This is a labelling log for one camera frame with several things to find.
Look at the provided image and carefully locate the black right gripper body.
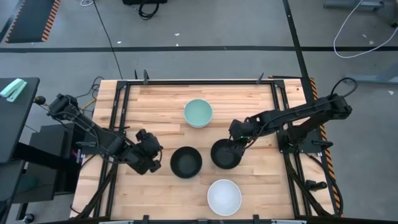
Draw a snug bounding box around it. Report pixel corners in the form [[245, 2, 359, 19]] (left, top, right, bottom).
[[229, 118, 254, 142]]

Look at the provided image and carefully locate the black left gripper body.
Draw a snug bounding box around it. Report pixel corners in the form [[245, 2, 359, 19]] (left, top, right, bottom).
[[135, 129, 163, 159]]

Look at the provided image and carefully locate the black bowl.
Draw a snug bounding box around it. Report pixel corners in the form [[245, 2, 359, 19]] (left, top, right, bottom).
[[210, 138, 243, 170], [170, 146, 203, 179]]

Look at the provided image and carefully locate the mint green bowl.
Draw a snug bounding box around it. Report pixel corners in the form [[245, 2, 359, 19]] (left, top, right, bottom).
[[183, 98, 214, 127]]

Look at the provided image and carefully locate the orange black hazard tape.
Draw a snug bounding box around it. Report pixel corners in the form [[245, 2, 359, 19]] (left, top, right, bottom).
[[269, 75, 344, 217]]

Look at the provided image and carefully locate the black equipment cabinet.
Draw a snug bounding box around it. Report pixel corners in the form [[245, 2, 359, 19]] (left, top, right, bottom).
[[14, 123, 83, 203]]

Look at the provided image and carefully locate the black side table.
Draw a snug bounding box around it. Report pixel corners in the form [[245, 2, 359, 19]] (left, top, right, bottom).
[[0, 77, 40, 164]]

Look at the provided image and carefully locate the black floor device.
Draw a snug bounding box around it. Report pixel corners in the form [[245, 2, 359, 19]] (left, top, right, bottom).
[[122, 0, 168, 6]]

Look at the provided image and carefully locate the grey metal stand leg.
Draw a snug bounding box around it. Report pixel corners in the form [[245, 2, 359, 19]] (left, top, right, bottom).
[[323, 0, 398, 11], [345, 63, 398, 85]]

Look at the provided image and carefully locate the mint green stapler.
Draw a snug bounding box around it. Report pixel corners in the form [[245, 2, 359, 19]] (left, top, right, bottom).
[[0, 78, 28, 103]]

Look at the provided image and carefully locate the black hazard-edged floor mat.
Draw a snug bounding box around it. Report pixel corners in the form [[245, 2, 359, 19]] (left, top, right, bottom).
[[4, 0, 62, 44]]

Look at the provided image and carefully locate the black aluminium frame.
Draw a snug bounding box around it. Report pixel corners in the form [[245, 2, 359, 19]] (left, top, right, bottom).
[[74, 79, 343, 220]]

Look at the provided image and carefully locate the yellow cable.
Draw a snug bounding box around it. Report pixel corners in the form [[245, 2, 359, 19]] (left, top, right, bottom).
[[81, 97, 98, 111]]

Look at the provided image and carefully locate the black cylindrical handle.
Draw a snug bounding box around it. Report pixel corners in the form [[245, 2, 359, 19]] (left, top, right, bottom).
[[305, 179, 328, 192], [312, 139, 334, 150]]

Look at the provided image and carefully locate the black cable bundle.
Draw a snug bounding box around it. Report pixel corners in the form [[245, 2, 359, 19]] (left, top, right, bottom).
[[74, 76, 105, 101]]

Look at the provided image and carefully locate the thin black floor cable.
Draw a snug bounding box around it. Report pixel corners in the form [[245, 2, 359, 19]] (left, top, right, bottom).
[[92, 0, 124, 80]]

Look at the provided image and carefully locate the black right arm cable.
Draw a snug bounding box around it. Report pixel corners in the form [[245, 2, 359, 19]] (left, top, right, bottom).
[[330, 77, 358, 101]]

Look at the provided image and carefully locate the coiled black cable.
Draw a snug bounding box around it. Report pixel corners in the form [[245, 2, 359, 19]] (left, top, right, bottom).
[[138, 1, 160, 21]]

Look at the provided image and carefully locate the white floor cable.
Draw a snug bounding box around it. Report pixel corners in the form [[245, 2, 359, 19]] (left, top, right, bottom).
[[333, 0, 398, 59]]

